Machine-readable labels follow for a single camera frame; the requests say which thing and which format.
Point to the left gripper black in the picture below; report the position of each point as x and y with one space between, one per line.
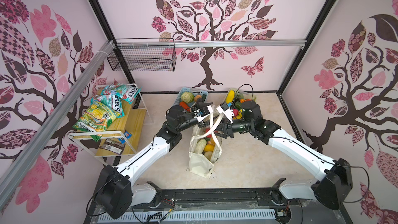
203 124

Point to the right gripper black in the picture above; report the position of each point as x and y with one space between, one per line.
226 128

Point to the wrinkled yellow orange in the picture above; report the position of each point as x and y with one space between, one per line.
209 147

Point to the white radish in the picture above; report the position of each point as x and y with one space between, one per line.
200 146

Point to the cream pear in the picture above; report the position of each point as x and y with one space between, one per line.
208 155

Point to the cream canvas grocery tote bag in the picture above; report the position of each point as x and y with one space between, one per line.
198 164

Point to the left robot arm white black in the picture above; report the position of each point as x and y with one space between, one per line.
115 191

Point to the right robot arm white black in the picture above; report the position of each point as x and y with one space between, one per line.
332 178

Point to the Fox's candy bag upper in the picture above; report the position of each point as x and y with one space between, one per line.
126 92

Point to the fox's candy bag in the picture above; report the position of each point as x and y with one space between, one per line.
126 92
112 101

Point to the Fox's candy bag lower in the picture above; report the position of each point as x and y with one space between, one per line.
112 101

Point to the green yellow snack bag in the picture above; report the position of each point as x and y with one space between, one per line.
97 118

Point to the orange carrot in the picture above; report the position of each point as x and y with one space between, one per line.
185 106

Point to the blue plastic basket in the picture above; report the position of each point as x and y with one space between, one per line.
195 91

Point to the green cabbage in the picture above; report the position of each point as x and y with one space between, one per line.
187 97

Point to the yellow corn cob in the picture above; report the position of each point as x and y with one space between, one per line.
230 96

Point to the green plastic basket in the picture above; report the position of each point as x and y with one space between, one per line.
241 96

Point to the blue snack packet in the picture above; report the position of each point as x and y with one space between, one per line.
127 135

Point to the white wooden shelf rack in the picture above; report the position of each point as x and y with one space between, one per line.
132 122

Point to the dark chocolate bar packet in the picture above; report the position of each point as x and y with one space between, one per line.
113 146

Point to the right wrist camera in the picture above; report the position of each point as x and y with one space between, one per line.
226 110

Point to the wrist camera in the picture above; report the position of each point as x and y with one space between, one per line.
226 110
202 110

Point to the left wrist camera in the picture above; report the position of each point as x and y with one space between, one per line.
202 110

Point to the black wire wall basket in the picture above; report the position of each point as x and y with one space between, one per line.
144 54

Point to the white slotted cable duct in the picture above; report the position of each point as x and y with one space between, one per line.
200 216

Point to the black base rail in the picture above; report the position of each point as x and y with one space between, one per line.
296 211

